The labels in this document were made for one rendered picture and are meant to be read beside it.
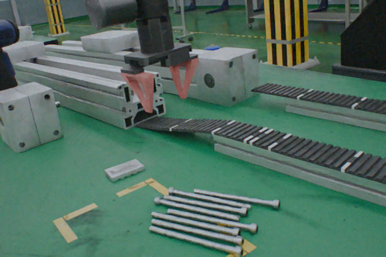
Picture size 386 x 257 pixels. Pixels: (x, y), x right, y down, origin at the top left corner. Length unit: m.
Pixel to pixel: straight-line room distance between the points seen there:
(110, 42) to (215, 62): 0.38
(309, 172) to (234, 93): 0.32
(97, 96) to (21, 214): 0.32
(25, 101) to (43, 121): 0.05
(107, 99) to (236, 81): 0.25
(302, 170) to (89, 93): 0.46
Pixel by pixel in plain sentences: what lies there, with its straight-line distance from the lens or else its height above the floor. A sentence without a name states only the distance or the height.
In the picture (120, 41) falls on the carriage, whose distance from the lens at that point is 1.06.
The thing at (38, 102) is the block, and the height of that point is 0.86.
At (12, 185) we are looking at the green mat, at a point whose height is 0.78.
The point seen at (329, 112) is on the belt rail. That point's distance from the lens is 0.67.
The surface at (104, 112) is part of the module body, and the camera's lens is 0.75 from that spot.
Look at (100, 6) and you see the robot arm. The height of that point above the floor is 1.01.
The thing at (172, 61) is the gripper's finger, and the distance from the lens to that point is 0.62.
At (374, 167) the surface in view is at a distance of 0.46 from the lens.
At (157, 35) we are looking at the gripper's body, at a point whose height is 0.95.
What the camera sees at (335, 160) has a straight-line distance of 0.47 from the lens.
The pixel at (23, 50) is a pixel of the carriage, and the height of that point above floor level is 0.89.
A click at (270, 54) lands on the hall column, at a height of 0.15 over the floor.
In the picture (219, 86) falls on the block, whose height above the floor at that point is 0.82.
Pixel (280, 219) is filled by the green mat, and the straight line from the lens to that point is 0.42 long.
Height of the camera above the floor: 1.03
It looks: 19 degrees down
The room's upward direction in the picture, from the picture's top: 7 degrees counter-clockwise
